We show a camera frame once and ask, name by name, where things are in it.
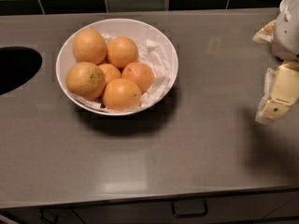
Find orange top centre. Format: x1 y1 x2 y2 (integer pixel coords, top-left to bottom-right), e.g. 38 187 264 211
106 36 138 69

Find centre drawer handle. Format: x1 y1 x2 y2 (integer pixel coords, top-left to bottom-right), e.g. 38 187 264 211
171 200 208 218

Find drawer handle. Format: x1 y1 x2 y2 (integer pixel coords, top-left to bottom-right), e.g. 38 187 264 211
171 200 208 218
39 208 59 224

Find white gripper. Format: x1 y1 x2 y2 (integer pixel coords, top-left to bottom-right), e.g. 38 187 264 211
252 0 299 124

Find small orange centre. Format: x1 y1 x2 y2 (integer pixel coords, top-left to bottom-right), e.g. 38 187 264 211
99 63 121 84

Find orange top left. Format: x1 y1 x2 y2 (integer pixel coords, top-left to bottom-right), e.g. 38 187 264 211
72 29 107 64

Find orange right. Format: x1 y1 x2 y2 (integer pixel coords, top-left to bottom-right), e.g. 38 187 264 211
121 62 155 93

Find white paper napkin liner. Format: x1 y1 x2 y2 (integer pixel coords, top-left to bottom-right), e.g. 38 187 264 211
63 35 178 116

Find white ceramic bowl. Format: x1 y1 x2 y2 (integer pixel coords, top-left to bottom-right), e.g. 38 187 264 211
55 18 179 117

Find dark sink opening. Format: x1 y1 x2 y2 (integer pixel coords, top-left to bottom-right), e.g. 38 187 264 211
0 47 43 95

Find orange front centre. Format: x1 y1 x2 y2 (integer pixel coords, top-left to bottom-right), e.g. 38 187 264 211
102 78 141 111

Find left drawer handle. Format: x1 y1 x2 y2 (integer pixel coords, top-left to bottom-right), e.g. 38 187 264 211
39 208 59 224

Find large orange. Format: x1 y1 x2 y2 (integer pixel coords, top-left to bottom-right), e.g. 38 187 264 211
65 62 106 100

